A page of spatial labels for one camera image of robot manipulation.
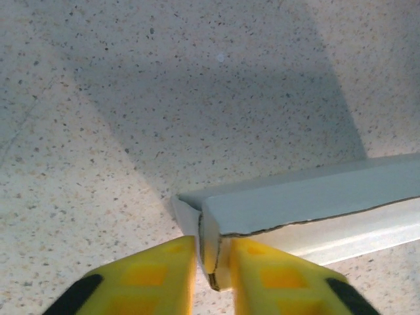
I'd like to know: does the white paper box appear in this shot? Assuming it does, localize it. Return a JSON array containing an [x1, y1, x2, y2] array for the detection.
[[170, 152, 420, 293]]

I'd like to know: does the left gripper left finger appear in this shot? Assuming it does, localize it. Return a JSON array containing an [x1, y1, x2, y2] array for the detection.
[[42, 234, 198, 315]]

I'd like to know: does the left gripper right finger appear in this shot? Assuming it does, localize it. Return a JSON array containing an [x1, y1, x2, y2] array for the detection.
[[229, 238, 381, 315]]

